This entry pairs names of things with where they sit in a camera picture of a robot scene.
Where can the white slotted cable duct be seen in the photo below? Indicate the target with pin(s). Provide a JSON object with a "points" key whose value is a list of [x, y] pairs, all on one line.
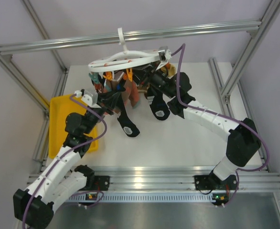
{"points": [[110, 197]]}

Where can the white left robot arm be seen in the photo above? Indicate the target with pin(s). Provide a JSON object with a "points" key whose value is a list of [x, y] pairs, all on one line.
{"points": [[36, 205]]}

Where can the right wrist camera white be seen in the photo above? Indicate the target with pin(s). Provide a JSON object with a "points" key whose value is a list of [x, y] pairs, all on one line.
{"points": [[164, 55]]}

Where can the white round clip hanger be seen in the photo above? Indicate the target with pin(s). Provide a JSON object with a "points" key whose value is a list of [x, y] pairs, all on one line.
{"points": [[125, 59]]}

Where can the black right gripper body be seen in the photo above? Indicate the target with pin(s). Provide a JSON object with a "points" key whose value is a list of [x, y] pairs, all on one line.
{"points": [[157, 78]]}

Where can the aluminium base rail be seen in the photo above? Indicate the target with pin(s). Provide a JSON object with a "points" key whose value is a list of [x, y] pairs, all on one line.
{"points": [[180, 179]]}

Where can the yellow beige sock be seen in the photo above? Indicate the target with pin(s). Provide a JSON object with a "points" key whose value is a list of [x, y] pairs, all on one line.
{"points": [[169, 69]]}

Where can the large brown sock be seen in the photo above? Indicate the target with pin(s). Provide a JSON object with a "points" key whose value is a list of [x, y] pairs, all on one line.
{"points": [[120, 78]]}

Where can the black patterned sock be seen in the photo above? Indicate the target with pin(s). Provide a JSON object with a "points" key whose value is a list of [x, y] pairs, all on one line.
{"points": [[126, 124], [157, 104]]}

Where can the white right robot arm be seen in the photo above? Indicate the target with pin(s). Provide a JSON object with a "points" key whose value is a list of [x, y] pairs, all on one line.
{"points": [[169, 95]]}

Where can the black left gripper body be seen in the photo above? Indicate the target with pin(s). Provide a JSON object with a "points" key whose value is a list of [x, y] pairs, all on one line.
{"points": [[104, 106]]}

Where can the yellow plastic tray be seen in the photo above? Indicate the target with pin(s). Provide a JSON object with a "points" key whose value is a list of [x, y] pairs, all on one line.
{"points": [[58, 114]]}

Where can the aluminium top crossbar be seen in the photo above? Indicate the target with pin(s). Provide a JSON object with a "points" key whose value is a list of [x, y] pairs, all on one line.
{"points": [[131, 36]]}

